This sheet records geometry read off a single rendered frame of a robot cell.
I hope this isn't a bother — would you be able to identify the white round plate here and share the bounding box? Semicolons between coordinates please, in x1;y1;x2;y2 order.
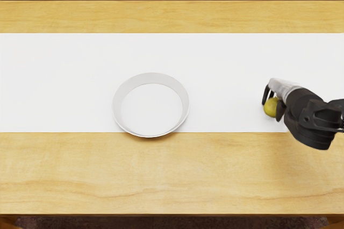
112;72;190;139

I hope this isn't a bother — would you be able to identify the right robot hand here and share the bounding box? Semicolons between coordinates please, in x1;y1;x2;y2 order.
261;77;306;122

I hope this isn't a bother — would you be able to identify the yellow-green round fruit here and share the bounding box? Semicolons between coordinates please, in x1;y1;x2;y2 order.
263;97;280;118

